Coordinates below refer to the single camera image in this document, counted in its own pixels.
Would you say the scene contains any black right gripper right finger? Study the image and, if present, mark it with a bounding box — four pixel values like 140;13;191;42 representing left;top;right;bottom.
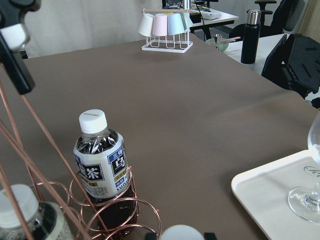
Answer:
203;232;217;240

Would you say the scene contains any white plastic cup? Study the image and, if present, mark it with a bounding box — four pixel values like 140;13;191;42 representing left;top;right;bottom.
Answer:
138;13;155;37

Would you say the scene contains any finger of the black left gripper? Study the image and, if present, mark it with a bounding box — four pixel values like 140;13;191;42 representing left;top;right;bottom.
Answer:
0;23;35;95

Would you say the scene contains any white wire cup rack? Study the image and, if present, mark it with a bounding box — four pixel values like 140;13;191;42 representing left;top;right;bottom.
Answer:
141;8;193;53

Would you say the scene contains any clear wine glass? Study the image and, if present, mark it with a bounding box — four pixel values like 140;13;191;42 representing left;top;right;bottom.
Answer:
287;114;320;224

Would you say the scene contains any blue plastic cup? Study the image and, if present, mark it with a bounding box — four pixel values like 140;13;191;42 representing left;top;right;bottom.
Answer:
167;13;185;36

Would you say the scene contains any black foam case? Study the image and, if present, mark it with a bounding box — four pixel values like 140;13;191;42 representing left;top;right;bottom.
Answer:
261;33;320;98

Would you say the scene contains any cream rabbit tray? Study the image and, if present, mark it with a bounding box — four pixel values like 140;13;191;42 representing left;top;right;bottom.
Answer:
231;150;320;240

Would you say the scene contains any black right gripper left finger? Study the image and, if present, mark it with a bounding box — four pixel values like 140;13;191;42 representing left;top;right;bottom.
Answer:
144;232;157;240

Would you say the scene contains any green plastic cup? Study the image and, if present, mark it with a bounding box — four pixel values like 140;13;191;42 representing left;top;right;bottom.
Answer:
181;12;193;31

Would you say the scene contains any black thermos bottle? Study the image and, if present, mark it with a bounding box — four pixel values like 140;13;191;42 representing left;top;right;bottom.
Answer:
240;9;261;64

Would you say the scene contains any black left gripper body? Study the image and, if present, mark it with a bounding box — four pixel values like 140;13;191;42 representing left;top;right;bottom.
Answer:
0;0;42;28

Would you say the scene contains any tea bottle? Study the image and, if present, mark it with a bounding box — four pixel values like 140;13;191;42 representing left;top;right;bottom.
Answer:
0;184;73;240
73;109;137;229
160;224;205;240

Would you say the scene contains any steel jigger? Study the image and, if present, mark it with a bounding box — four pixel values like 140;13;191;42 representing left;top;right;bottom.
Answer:
214;33;222;50

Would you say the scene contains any pink plastic cup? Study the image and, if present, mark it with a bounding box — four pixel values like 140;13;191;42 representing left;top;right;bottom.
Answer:
152;13;168;37

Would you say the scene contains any copper wire bottle basket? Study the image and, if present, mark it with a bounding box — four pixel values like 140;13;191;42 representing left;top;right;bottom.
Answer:
0;88;162;240

